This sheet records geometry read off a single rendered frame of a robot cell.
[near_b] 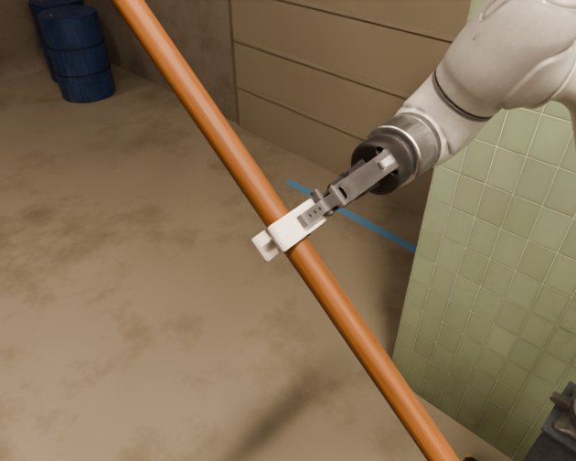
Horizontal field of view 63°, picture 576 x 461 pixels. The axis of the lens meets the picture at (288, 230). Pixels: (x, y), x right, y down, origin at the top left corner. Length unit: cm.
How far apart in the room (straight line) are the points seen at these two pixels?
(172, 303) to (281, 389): 95
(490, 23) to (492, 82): 7
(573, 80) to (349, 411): 220
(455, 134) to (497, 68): 11
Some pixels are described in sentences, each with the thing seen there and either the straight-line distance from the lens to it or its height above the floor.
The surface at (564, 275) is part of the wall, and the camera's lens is 192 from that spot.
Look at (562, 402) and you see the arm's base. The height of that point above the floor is 103.
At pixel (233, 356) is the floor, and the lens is 285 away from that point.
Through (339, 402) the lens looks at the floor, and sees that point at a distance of 268.
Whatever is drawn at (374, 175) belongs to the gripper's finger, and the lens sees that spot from 54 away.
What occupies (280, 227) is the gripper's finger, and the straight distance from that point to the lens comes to 49.
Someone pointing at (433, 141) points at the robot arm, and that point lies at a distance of 67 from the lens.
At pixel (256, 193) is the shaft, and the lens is 50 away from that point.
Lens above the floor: 228
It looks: 39 degrees down
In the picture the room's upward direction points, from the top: straight up
